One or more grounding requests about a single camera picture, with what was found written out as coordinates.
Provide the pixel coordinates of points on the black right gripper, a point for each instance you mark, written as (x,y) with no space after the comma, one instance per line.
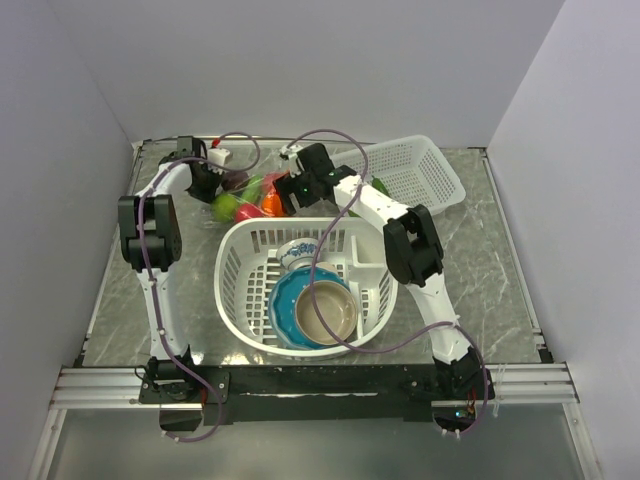
(287,186)

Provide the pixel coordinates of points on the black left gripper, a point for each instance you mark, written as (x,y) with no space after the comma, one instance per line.
(208,197)

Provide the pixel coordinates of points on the dark red fake apple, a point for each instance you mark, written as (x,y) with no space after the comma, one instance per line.
(234,181)

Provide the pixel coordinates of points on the green fake apple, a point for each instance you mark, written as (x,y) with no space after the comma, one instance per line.
(223,207)

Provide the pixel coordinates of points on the clear orange zip top bag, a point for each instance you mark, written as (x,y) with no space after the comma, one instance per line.
(242,197)

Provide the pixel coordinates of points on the pink red fake peach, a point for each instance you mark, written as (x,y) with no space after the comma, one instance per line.
(268,181)

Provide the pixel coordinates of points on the orange fake tangerine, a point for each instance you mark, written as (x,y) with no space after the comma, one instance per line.
(272,206)

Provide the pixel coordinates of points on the green fake chili pepper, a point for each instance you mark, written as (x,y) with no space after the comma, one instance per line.
(379,186)

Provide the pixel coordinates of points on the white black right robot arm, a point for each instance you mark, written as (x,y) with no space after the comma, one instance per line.
(413,253)

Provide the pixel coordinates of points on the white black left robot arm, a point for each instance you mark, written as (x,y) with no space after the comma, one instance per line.
(151,244)

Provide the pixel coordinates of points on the blue floral white bowl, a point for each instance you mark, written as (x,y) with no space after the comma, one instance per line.
(297,253)

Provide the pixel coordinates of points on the white round dish basket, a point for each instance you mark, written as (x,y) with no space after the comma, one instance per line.
(257,296)

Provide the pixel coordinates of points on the white perforated rectangular basket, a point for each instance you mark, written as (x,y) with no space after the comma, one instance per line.
(412,169)

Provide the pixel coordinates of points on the teal blue bowl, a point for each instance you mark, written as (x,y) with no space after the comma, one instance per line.
(282,300)

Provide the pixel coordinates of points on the beige ceramic bowl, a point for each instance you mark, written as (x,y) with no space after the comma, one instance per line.
(337,307)

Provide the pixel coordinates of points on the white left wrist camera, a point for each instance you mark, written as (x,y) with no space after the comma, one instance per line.
(219,156)

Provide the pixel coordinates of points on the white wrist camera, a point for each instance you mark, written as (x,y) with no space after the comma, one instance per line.
(219,156)
(289,153)

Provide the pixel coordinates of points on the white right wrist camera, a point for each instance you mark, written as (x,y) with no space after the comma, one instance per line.
(289,153)

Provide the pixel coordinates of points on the black aluminium base frame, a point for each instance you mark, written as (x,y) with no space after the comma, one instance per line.
(411,392)

